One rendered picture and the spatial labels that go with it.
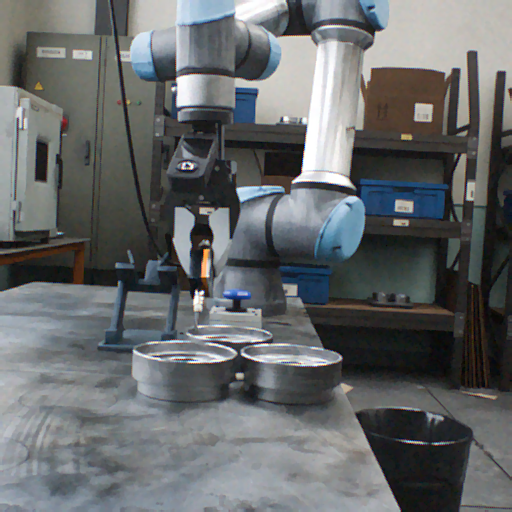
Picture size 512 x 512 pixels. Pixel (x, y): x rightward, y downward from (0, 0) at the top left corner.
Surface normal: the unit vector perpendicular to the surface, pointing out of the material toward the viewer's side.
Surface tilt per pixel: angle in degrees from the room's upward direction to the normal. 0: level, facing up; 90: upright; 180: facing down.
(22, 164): 90
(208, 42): 92
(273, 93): 90
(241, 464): 0
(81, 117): 90
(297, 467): 0
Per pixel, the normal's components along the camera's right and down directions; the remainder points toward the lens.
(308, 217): -0.47, -0.13
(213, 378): 0.59, 0.08
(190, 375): 0.19, 0.07
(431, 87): -0.03, 0.09
